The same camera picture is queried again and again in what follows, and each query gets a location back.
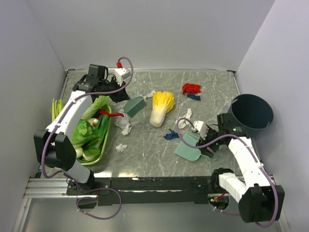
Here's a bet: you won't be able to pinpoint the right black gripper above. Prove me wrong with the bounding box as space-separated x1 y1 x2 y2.
196 124 225 158

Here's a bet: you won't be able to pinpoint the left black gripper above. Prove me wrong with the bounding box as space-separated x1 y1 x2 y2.
99 76 130 103

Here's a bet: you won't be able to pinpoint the teal hand brush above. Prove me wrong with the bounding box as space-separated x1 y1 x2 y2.
124 96 147 118

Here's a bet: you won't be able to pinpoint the teal dustpan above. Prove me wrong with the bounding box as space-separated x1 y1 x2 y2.
174 132 215 161

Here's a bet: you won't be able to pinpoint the white paper scrap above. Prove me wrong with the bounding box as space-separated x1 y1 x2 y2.
114 116 132 136
115 144 127 153
175 108 192 129
138 90 156 100

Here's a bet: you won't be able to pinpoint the white paper scrap top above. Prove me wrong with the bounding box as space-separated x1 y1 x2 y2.
138 90 156 100

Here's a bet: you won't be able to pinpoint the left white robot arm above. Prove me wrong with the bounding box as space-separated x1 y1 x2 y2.
34 65 127 194

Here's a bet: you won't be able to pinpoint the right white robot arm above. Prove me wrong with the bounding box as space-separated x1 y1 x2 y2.
192 113 285 226

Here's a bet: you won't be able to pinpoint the red chili pepper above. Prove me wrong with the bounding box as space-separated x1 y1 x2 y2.
98 110 124 117

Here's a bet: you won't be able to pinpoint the large lettuce leaf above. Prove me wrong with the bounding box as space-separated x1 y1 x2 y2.
81 96 111 120

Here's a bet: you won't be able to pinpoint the blue crumpled paper scrap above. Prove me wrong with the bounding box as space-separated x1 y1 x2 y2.
163 129 179 140

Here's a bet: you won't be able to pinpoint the yellow napa cabbage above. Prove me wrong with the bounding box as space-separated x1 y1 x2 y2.
149 91 175 127

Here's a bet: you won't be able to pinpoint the green vegetable tray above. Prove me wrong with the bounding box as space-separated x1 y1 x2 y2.
76 105 112 166

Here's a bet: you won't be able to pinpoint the bok choy greens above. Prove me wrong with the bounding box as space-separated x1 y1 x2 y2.
70 115 110 161

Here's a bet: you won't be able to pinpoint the dark blue paper scrap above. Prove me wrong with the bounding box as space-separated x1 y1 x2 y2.
187 93 201 101

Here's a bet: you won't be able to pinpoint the dark blue bin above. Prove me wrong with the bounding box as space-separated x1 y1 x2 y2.
227 94 274 138

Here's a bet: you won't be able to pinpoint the green onion stalks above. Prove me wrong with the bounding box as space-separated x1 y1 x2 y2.
51 99 65 121

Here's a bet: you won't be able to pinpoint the red paper scrap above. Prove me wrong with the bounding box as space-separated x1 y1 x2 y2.
182 83 201 95

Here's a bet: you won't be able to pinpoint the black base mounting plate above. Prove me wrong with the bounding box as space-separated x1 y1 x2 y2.
67 176 224 206

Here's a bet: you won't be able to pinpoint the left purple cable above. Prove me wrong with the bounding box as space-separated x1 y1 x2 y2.
41 57 134 179

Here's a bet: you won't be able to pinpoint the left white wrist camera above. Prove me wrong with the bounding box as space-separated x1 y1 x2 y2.
114 67 131 86

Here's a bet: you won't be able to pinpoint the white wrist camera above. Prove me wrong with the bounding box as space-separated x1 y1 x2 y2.
114 67 131 86
192 120 208 140

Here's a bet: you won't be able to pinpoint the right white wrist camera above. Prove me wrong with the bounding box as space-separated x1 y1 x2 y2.
192 120 208 140

